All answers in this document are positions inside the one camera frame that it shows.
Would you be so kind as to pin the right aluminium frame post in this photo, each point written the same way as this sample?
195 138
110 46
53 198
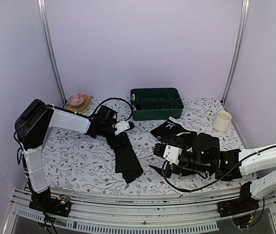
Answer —
240 35

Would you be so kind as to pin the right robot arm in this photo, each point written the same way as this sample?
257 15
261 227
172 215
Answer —
205 157

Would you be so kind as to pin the pink patterned ball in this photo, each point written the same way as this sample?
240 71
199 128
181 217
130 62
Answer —
76 100

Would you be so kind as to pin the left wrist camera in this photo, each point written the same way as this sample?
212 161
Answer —
123 126

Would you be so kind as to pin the front aluminium rail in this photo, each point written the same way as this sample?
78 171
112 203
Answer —
158 214

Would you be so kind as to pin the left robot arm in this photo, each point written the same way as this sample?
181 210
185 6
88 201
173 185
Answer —
33 124

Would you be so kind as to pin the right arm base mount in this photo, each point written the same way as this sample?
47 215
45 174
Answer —
237 206

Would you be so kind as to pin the green divided storage box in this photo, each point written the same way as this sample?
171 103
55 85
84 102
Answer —
156 103

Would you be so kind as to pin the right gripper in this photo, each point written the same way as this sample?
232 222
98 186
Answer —
170 169

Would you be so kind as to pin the cream cup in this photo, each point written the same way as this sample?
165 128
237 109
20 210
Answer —
222 121

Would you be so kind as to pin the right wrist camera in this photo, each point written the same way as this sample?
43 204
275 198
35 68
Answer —
171 154

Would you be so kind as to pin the left aluminium frame post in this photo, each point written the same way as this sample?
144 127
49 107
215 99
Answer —
48 41

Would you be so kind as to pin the aluminium frame post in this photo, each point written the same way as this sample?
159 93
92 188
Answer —
240 35
48 41

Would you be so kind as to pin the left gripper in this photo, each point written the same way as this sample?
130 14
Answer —
111 142

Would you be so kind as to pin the black white-banded underwear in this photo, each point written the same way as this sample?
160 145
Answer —
173 126

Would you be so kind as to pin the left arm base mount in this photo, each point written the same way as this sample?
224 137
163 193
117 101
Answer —
61 205

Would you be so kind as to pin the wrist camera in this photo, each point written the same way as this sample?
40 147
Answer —
171 154
123 126

